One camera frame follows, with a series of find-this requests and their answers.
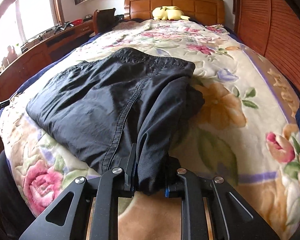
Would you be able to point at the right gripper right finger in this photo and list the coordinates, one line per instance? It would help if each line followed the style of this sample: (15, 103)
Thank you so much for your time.
(213, 209)

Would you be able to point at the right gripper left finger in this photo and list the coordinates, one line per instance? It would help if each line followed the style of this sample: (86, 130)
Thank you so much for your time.
(87, 208)

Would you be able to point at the black jacket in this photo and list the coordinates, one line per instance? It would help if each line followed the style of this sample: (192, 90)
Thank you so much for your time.
(100, 110)

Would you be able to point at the wooden desk cabinet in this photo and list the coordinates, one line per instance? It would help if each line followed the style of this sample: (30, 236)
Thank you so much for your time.
(40, 56)

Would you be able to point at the pink bottle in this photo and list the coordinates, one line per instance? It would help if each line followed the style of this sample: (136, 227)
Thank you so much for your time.
(12, 55)

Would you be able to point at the floral bed blanket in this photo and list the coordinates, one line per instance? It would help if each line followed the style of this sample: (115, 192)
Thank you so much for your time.
(245, 132)

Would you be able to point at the window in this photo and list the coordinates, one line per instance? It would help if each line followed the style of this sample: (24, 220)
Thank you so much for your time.
(22, 20)

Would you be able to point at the red basket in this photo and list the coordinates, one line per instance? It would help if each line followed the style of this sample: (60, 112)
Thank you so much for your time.
(77, 22)

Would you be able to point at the wooden chair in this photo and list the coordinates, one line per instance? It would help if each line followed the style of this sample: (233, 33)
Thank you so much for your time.
(103, 20)

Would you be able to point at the yellow plush toy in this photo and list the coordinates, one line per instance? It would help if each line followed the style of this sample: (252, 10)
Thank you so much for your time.
(170, 13)

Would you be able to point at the wooden louvered wardrobe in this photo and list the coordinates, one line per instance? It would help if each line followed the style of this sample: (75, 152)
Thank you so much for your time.
(272, 29)

